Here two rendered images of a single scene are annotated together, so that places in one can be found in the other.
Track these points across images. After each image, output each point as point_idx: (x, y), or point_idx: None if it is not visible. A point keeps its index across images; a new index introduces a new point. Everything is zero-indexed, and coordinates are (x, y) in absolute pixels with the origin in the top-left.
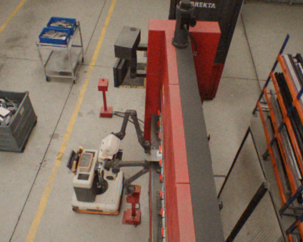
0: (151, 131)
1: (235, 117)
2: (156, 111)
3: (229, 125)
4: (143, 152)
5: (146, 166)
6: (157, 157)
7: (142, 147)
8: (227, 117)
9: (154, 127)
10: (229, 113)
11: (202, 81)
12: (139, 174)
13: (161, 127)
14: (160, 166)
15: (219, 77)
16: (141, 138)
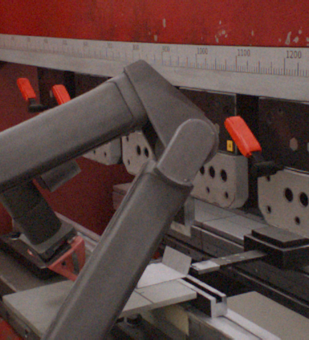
0: (4, 281)
1: (290, 314)
2: None
3: (294, 337)
4: (29, 303)
5: (181, 95)
6: (143, 289)
7: (18, 205)
8: (262, 322)
9: (10, 265)
10: (259, 309)
11: None
12: (132, 248)
13: (98, 77)
14: (267, 163)
15: None
16: None
